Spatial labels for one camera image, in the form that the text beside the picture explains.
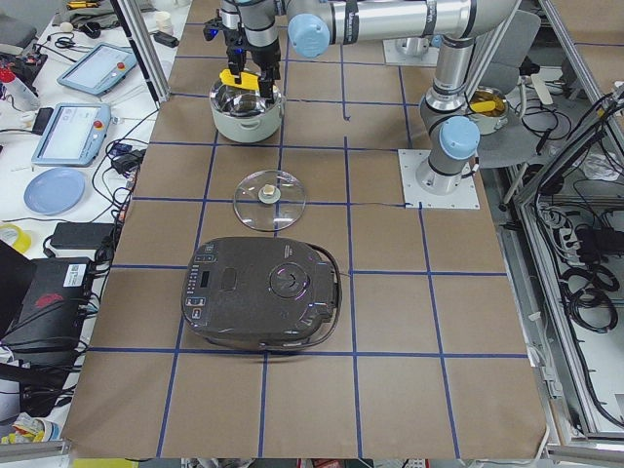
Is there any grey chair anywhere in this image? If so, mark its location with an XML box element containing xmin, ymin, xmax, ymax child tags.
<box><xmin>471</xmin><ymin>10</ymin><xmax>540</xmax><ymax>169</ymax></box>

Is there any black smartphone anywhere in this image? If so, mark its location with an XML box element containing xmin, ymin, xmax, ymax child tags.
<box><xmin>31</xmin><ymin>107</ymin><xmax>54</xmax><ymax>136</ymax></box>

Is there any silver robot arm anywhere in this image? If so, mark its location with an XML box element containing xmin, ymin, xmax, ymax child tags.
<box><xmin>285</xmin><ymin>1</ymin><xmax>517</xmax><ymax>195</ymax></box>
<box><xmin>220</xmin><ymin>0</ymin><xmax>281</xmax><ymax>103</ymax></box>

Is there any yellow toy corn cob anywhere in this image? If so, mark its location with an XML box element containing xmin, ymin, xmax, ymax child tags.
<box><xmin>219</xmin><ymin>69</ymin><xmax>259</xmax><ymax>91</ymax></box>

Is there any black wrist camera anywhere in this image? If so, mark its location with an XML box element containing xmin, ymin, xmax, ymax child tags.
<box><xmin>203</xmin><ymin>17</ymin><xmax>224</xmax><ymax>42</ymax></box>

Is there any yellow tape roll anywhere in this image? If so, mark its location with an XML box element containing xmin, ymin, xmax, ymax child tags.
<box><xmin>0</xmin><ymin>223</ymin><xmax>31</xmax><ymax>254</ymax></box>

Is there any black power adapter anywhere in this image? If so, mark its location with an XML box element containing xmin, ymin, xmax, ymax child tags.
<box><xmin>50</xmin><ymin>221</ymin><xmax>113</xmax><ymax>250</ymax></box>

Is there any light blue plate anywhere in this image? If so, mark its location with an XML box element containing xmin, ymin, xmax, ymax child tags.
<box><xmin>23</xmin><ymin>168</ymin><xmax>86</xmax><ymax>215</ymax></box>

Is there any upper blue teach pendant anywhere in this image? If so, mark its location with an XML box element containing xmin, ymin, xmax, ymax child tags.
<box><xmin>57</xmin><ymin>43</ymin><xmax>137</xmax><ymax>96</ymax></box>

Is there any white paper cup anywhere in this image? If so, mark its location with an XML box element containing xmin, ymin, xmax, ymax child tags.
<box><xmin>154</xmin><ymin>11</ymin><xmax>174</xmax><ymax>35</ymax></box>

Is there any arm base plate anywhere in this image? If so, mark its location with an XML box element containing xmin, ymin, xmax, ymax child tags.
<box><xmin>382</xmin><ymin>37</ymin><xmax>439</xmax><ymax>68</ymax></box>
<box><xmin>398</xmin><ymin>149</ymin><xmax>480</xmax><ymax>210</ymax></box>

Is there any lower blue teach pendant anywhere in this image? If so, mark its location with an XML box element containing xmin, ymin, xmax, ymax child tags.
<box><xmin>31</xmin><ymin>102</ymin><xmax>111</xmax><ymax>167</ymax></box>

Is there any aluminium frame post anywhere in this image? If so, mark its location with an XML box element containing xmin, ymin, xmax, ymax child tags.
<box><xmin>111</xmin><ymin>0</ymin><xmax>171</xmax><ymax>104</ymax></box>

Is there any white spray bottle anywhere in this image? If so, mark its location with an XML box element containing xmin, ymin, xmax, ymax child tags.
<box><xmin>0</xmin><ymin>66</ymin><xmax>40</xmax><ymax>111</ymax></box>

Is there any blue teach pendant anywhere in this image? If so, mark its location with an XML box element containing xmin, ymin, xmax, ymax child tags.
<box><xmin>31</xmin><ymin>102</ymin><xmax>111</xmax><ymax>167</ymax></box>
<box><xmin>57</xmin><ymin>43</ymin><xmax>137</xmax><ymax>96</ymax></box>

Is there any steel bowl with yellow items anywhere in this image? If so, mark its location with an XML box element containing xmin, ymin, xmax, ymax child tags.
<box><xmin>468</xmin><ymin>87</ymin><xmax>508</xmax><ymax>136</ymax></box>

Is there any glass pot lid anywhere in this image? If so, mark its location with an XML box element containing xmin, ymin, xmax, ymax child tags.
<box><xmin>233</xmin><ymin>170</ymin><xmax>307</xmax><ymax>232</ymax></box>

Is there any pale green electric pot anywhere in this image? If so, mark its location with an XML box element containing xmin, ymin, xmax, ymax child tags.
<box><xmin>210</xmin><ymin>68</ymin><xmax>285</xmax><ymax>143</ymax></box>

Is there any black rice cooker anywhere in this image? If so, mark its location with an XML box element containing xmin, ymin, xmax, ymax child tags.
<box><xmin>181</xmin><ymin>237</ymin><xmax>342</xmax><ymax>351</ymax></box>

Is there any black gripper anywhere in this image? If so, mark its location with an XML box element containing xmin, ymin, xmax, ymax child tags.
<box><xmin>224</xmin><ymin>29</ymin><xmax>281</xmax><ymax>98</ymax></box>

